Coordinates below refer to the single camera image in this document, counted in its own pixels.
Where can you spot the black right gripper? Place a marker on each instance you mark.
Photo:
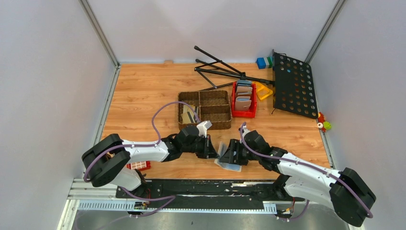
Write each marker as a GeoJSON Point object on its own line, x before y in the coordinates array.
{"type": "Point", "coordinates": [234, 145]}

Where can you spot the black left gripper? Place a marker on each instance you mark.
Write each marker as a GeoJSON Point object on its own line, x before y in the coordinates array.
{"type": "Point", "coordinates": [209, 151]}

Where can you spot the white card holder wallet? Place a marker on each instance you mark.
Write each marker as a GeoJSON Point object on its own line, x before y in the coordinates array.
{"type": "Point", "coordinates": [226, 158]}

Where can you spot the gold credit cards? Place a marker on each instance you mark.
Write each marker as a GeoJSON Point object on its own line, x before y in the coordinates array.
{"type": "Point", "coordinates": [188, 114]}

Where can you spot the brown wicker divided basket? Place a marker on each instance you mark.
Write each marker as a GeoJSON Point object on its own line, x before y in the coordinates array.
{"type": "Point", "coordinates": [214, 106]}

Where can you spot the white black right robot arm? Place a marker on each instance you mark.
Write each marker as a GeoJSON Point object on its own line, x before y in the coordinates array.
{"type": "Point", "coordinates": [344, 191]}

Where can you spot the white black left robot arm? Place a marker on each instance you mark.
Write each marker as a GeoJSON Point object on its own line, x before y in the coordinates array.
{"type": "Point", "coordinates": [106, 162]}

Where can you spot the card holders in red bin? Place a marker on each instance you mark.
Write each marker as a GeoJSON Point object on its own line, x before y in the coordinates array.
{"type": "Point", "coordinates": [243, 94]}

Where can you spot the red plastic bin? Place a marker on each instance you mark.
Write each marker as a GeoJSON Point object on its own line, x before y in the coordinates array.
{"type": "Point", "coordinates": [251, 113]}

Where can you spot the red white toy block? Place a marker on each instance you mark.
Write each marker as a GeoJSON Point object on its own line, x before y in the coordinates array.
{"type": "Point", "coordinates": [141, 165]}

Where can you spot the yellow transparent tray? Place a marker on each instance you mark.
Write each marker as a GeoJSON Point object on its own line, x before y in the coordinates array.
{"type": "Point", "coordinates": [262, 91]}

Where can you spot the black folding music stand legs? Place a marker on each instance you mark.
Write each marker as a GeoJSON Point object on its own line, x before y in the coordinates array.
{"type": "Point", "coordinates": [219, 67]}

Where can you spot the black perforated music stand desk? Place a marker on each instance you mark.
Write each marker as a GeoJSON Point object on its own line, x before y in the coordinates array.
{"type": "Point", "coordinates": [293, 88]}

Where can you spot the red green small toy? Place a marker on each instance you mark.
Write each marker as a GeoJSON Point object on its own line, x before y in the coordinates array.
{"type": "Point", "coordinates": [322, 123]}

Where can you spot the blue green toy block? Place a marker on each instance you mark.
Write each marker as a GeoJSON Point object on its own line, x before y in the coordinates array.
{"type": "Point", "coordinates": [265, 62]}

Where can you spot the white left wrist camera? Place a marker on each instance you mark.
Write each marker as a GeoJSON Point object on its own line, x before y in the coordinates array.
{"type": "Point", "coordinates": [203, 127]}

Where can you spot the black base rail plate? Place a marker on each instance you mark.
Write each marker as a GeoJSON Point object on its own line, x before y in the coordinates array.
{"type": "Point", "coordinates": [215, 194]}

